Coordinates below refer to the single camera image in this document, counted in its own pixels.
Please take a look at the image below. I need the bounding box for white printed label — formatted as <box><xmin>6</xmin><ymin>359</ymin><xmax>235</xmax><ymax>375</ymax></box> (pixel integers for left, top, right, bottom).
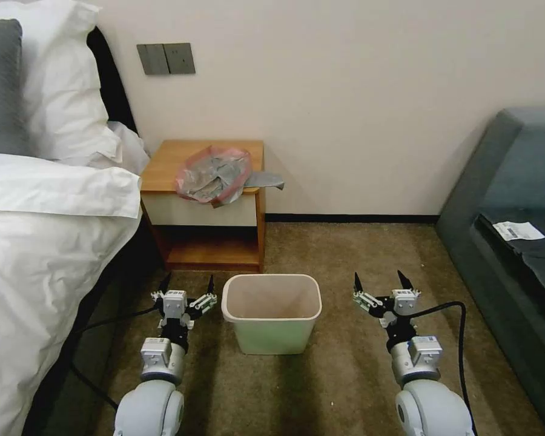
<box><xmin>491</xmin><ymin>219</ymin><xmax>545</xmax><ymax>242</ymax></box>

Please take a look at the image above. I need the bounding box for pale green trash can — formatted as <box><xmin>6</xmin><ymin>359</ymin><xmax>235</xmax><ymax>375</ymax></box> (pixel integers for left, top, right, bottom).
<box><xmin>221</xmin><ymin>274</ymin><xmax>323</xmax><ymax>356</ymax></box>

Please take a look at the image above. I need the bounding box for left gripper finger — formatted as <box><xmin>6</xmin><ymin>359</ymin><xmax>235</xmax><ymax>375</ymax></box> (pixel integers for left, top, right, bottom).
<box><xmin>150</xmin><ymin>272</ymin><xmax>172</xmax><ymax>314</ymax></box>
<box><xmin>188</xmin><ymin>274</ymin><xmax>219</xmax><ymax>320</ymax></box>

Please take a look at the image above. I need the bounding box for small white pillow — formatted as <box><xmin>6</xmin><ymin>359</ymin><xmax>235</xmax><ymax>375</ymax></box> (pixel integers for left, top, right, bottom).
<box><xmin>103</xmin><ymin>120</ymin><xmax>151</xmax><ymax>174</ymax></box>

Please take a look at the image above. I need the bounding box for wooden nightstand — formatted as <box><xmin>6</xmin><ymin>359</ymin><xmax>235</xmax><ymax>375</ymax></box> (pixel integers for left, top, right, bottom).
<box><xmin>140</xmin><ymin>139</ymin><xmax>267</xmax><ymax>273</ymax></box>

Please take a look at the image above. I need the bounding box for black headboard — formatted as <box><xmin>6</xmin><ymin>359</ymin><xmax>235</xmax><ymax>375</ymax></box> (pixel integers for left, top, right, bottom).
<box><xmin>87</xmin><ymin>25</ymin><xmax>140</xmax><ymax>137</ymax></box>

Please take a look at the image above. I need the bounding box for grey wall switch panel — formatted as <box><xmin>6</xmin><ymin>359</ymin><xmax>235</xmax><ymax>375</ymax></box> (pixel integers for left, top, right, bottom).
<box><xmin>136</xmin><ymin>43</ymin><xmax>168</xmax><ymax>77</ymax></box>

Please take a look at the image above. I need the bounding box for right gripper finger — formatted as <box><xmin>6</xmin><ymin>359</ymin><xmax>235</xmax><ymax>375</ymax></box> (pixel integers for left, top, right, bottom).
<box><xmin>352</xmin><ymin>272</ymin><xmax>382</xmax><ymax>315</ymax></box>
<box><xmin>397</xmin><ymin>269</ymin><xmax>422</xmax><ymax>302</ymax></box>

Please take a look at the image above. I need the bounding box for large white pillow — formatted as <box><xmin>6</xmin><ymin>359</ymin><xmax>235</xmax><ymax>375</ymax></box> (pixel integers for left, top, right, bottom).
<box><xmin>0</xmin><ymin>0</ymin><xmax>121</xmax><ymax>160</ymax></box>

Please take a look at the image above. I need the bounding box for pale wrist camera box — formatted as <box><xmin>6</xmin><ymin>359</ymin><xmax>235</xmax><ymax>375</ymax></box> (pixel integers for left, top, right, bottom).
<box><xmin>163</xmin><ymin>289</ymin><xmax>187</xmax><ymax>317</ymax></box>
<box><xmin>391</xmin><ymin>288</ymin><xmax>417</xmax><ymax>317</ymax></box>

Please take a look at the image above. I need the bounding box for black baseboard strip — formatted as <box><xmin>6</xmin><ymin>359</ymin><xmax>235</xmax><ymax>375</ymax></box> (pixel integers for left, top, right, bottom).
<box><xmin>265</xmin><ymin>214</ymin><xmax>447</xmax><ymax>224</ymax></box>

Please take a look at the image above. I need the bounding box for grey wall socket panel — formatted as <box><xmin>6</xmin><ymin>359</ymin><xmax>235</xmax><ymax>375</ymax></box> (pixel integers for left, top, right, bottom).
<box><xmin>163</xmin><ymin>42</ymin><xmax>196</xmax><ymax>75</ymax></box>

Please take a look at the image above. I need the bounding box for black flat bag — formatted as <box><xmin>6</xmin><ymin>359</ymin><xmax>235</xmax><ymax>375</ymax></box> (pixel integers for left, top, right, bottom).
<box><xmin>474</xmin><ymin>212</ymin><xmax>545</xmax><ymax>306</ymax></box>

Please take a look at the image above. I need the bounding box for grey-green sofa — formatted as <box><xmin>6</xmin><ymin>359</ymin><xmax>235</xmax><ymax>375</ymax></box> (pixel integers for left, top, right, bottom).
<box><xmin>435</xmin><ymin>107</ymin><xmax>545</xmax><ymax>436</ymax></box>

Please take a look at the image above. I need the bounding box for grey pillow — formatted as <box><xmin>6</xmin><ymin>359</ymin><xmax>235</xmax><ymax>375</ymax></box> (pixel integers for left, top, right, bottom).
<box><xmin>0</xmin><ymin>18</ymin><xmax>31</xmax><ymax>156</ymax></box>

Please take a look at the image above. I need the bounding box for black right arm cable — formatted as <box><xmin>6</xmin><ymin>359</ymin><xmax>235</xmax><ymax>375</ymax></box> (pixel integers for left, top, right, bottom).
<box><xmin>412</xmin><ymin>301</ymin><xmax>478</xmax><ymax>436</ymax></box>

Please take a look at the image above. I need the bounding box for grey garbage bag red rim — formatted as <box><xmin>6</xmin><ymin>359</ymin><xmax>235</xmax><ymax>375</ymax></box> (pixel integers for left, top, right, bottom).
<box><xmin>174</xmin><ymin>144</ymin><xmax>288</xmax><ymax>210</ymax></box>

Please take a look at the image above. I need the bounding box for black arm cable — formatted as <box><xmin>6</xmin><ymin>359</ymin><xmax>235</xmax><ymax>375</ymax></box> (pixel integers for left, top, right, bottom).
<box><xmin>70</xmin><ymin>306</ymin><xmax>165</xmax><ymax>409</ymax></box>
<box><xmin>412</xmin><ymin>301</ymin><xmax>478</xmax><ymax>436</ymax></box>

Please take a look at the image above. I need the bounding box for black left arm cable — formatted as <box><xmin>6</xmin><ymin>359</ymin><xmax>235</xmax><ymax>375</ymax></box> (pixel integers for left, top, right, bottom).
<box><xmin>70</xmin><ymin>306</ymin><xmax>165</xmax><ymax>409</ymax></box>

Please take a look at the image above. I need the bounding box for white duvet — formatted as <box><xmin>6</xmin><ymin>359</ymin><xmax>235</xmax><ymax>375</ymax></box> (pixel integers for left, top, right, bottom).
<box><xmin>0</xmin><ymin>153</ymin><xmax>144</xmax><ymax>436</ymax></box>

